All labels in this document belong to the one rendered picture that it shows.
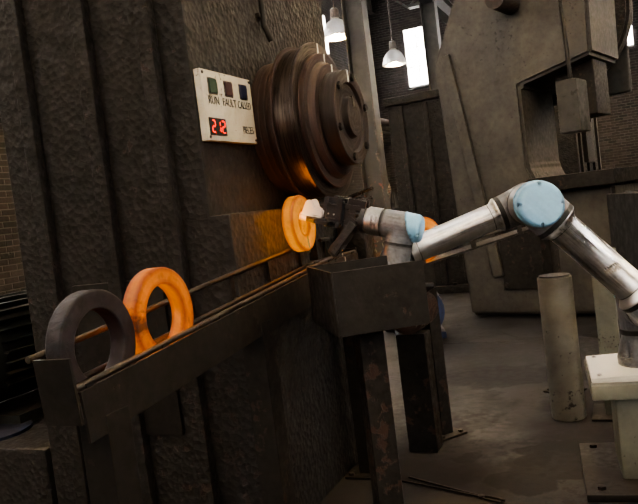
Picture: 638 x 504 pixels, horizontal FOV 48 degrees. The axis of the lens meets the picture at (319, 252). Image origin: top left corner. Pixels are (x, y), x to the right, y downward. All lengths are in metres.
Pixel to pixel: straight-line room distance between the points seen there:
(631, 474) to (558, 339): 0.65
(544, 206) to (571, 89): 2.58
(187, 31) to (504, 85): 3.17
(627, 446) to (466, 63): 3.23
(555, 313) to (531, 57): 2.40
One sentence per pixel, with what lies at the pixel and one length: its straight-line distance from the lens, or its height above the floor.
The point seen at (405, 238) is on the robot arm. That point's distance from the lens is 1.87.
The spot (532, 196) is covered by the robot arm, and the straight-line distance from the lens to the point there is 1.88.
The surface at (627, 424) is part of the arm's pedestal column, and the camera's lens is 2.16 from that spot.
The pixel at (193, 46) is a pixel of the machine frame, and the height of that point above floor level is 1.30.
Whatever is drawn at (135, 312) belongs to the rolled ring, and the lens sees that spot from 1.33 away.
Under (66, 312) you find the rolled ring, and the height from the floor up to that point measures 0.74.
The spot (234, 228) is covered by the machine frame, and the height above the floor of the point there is 0.83.
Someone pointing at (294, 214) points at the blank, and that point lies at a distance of 1.95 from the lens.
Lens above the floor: 0.85
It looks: 3 degrees down
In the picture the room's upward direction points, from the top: 7 degrees counter-clockwise
